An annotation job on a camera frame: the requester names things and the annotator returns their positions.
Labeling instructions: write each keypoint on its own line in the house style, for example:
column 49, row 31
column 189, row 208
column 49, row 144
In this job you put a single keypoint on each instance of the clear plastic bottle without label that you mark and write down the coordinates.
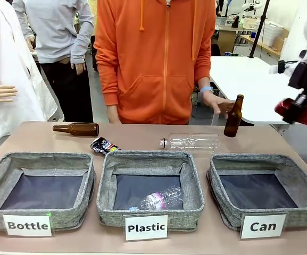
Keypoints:
column 193, row 143

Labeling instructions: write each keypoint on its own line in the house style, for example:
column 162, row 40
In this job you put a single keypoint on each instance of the cardboard box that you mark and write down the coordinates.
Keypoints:
column 281, row 40

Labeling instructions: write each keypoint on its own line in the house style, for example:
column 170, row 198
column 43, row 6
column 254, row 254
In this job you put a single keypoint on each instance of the orange hoodie person right hand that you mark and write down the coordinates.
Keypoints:
column 113, row 114

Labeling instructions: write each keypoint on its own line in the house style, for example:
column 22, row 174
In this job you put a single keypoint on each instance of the grey fabric basket labelled Bottle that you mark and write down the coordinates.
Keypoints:
column 76, row 217

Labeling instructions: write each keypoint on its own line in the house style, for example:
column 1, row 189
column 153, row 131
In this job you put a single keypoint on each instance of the person in grey shirt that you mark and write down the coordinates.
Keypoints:
column 54, row 32

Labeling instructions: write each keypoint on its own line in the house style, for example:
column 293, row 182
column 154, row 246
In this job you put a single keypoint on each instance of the wooden background desk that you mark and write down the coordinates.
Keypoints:
column 226, row 40

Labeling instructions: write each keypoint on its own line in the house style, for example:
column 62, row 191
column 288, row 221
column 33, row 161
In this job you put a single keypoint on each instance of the grey fabric basket labelled Can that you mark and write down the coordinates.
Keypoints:
column 249, row 164

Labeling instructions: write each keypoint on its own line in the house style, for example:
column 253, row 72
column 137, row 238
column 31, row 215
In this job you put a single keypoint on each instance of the grey shirt person left hand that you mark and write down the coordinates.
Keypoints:
column 80, row 68

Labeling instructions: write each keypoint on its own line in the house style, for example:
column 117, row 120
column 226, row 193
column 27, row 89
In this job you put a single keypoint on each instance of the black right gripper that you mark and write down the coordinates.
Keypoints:
column 306, row 77

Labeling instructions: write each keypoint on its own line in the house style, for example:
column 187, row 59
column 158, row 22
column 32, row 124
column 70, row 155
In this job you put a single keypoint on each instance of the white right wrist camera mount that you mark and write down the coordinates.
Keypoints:
column 289, row 67

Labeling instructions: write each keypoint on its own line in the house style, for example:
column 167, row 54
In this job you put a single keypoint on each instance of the white plastic storage boxes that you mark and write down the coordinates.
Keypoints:
column 273, row 32

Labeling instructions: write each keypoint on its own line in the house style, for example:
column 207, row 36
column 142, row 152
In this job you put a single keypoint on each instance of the crushed red drink can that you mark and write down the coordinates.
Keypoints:
column 283, row 107

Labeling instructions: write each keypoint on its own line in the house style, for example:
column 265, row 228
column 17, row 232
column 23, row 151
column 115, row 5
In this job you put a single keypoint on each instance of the white Can label card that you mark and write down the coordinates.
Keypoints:
column 263, row 226

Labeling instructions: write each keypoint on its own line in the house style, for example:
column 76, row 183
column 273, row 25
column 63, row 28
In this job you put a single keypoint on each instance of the plastic bottle with pink label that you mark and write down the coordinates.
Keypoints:
column 158, row 200

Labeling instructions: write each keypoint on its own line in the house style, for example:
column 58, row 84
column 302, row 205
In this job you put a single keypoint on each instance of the grey fabric basket labelled Plastic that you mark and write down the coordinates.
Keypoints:
column 148, row 162

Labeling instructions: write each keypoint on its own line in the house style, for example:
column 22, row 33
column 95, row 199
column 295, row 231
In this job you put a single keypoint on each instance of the person in orange hoodie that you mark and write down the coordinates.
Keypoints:
column 153, row 66

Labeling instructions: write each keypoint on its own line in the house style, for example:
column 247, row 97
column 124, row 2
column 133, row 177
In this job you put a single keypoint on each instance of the orange sleeved left forearm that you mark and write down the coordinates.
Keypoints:
column 203, row 66

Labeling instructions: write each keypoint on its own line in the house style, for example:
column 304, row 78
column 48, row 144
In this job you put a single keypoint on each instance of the black tripod stand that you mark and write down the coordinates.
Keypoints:
column 259, row 29

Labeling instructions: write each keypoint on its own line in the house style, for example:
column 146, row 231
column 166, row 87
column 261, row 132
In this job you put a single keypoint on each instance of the white Bottle label card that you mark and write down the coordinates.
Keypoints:
column 27, row 225

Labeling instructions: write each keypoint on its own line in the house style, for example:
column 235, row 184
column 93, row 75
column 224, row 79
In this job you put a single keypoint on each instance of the person in white coat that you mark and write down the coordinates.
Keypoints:
column 7, row 47

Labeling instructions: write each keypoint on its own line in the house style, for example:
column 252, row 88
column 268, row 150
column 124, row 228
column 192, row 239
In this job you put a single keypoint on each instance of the grey shirt person right hand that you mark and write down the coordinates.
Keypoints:
column 30, row 43

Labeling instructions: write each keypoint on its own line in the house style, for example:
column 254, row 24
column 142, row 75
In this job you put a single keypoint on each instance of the orange hoodie person left hand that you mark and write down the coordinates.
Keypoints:
column 217, row 103

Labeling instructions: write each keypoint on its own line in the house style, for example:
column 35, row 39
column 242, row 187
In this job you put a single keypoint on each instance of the brown glass beer bottle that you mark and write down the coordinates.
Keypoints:
column 81, row 129
column 233, row 125

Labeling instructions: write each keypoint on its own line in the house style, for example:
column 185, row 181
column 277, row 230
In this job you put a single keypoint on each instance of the light blue wristband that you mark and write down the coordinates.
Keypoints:
column 206, row 89

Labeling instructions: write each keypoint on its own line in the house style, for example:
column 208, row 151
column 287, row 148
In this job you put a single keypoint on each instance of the orange sleeved right forearm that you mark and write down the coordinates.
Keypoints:
column 108, row 79

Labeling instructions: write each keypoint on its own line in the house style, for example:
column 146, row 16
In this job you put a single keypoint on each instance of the crushed blue drink can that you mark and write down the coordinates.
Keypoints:
column 102, row 145

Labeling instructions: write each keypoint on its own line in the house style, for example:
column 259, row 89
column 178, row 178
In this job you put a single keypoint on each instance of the white Plastic label card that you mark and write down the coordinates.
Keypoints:
column 146, row 228

